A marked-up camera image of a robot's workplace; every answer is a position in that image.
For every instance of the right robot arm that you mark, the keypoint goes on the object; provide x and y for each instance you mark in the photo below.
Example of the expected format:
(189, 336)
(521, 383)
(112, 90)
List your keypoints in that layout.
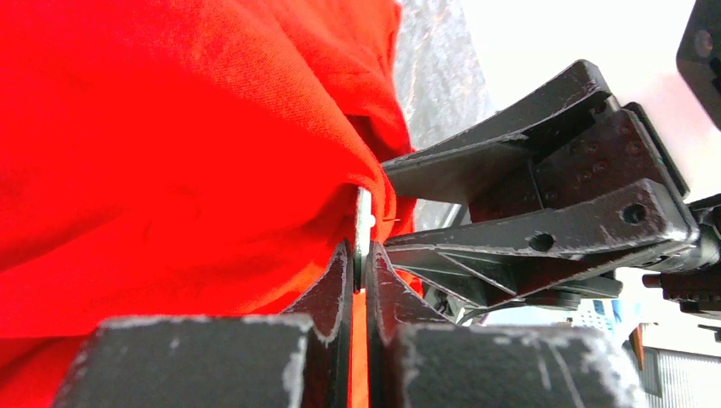
(692, 283)

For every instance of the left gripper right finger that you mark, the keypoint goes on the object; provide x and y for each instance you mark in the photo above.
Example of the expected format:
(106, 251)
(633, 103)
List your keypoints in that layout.
(418, 358)

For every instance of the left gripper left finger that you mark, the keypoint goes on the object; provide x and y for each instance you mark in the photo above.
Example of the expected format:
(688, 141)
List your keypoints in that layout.
(297, 358)

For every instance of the round dark brooch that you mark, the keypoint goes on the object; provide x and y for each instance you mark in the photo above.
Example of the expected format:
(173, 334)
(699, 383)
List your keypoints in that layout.
(365, 221)

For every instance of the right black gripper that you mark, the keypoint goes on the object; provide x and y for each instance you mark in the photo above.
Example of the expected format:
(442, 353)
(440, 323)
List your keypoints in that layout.
(559, 197)

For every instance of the red t-shirt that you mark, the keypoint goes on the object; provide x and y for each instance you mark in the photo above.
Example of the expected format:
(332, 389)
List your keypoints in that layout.
(180, 158)

